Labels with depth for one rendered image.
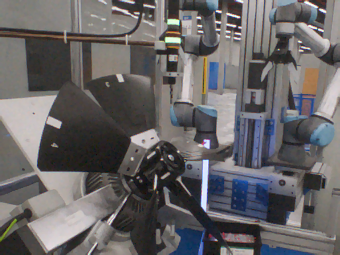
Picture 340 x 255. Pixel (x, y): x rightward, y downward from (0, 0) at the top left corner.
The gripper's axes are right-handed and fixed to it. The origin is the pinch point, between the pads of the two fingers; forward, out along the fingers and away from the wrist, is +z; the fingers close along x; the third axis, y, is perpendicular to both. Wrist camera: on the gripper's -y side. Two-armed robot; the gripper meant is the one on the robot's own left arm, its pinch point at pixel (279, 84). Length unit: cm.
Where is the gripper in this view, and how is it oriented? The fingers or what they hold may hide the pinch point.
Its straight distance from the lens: 150.9
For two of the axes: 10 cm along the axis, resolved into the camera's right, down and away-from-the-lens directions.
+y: 3.3, -2.1, 9.2
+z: -0.5, 9.7, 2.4
